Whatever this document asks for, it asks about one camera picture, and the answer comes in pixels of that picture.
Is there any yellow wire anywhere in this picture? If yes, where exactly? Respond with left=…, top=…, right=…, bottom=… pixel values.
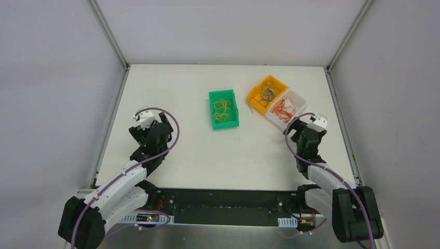
left=212, top=99, right=237, bottom=123

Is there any dark wire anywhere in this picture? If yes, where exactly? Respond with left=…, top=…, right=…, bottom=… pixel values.
left=249, top=78, right=279, bottom=114

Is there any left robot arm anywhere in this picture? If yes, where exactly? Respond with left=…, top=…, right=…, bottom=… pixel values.
left=58, top=109, right=180, bottom=248

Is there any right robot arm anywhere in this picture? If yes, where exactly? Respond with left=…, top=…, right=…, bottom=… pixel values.
left=283, top=113, right=384, bottom=248

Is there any green plastic bin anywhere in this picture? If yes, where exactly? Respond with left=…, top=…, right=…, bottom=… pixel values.
left=209, top=89, right=240, bottom=130

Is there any orange plastic bin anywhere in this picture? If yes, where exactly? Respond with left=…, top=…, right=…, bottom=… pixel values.
left=246, top=75, right=289, bottom=115

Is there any white plastic bin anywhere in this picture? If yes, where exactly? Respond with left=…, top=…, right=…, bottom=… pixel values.
left=265, top=89, right=307, bottom=131

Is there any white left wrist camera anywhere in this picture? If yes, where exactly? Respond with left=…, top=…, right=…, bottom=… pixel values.
left=133, top=109, right=156, bottom=130

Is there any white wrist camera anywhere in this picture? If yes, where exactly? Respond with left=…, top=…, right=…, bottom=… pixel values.
left=306, top=114, right=328, bottom=132
left=133, top=109, right=156, bottom=130

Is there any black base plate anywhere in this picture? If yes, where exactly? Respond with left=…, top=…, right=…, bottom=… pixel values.
left=140, top=188, right=313, bottom=227

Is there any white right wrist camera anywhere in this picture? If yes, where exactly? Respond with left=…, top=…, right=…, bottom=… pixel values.
left=306, top=114, right=328, bottom=132

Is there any aluminium frame left rail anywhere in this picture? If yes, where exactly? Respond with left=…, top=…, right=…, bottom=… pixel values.
left=73, top=1, right=130, bottom=197

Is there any aluminium frame rail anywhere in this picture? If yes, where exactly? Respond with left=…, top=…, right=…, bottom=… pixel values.
left=73, top=1, right=130, bottom=197
left=324, top=0, right=394, bottom=249

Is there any white slotted cable duct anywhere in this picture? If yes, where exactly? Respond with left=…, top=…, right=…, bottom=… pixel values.
left=119, top=212, right=174, bottom=225

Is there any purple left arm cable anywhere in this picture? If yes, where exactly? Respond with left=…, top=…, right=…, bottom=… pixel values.
left=70, top=107, right=181, bottom=249

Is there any aluminium frame right rail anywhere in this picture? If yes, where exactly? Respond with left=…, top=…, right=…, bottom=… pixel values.
left=324, top=0, right=394, bottom=249

